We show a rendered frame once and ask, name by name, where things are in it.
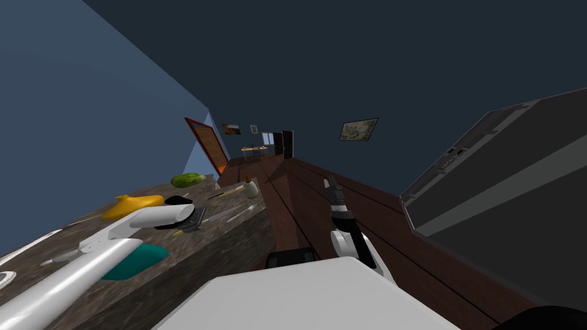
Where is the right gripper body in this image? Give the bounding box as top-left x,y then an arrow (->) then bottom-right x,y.
327,185 -> 350,214

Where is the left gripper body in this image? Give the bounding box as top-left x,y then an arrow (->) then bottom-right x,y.
177,206 -> 208,233

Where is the green watermelon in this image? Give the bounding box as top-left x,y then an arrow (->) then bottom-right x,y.
170,172 -> 207,189

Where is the silver spoon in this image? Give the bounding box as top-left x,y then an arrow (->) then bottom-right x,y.
226,204 -> 258,225

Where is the dark door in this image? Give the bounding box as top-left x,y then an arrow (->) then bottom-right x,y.
272,130 -> 295,160

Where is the yellow squash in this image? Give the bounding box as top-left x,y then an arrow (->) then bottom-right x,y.
101,194 -> 166,223

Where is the teal bowl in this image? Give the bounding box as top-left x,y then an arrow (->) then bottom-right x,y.
100,243 -> 170,282

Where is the orange door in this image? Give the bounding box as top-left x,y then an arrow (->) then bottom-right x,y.
184,117 -> 230,176

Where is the wooden table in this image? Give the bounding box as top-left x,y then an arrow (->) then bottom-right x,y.
241,144 -> 269,161

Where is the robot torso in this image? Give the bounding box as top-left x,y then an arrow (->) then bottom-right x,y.
151,247 -> 461,330

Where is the silver utensil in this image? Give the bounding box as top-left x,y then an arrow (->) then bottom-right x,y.
40,249 -> 84,267

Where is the dark grey refrigerator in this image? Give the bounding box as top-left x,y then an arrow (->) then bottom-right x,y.
399,88 -> 587,313

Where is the yellow-handled knife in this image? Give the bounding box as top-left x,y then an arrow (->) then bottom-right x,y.
171,205 -> 242,237

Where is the yellow-handled dark utensil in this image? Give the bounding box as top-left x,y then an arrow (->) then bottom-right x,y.
208,184 -> 246,201

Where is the green-grey wall picture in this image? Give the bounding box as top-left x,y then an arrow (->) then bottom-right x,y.
339,117 -> 379,142

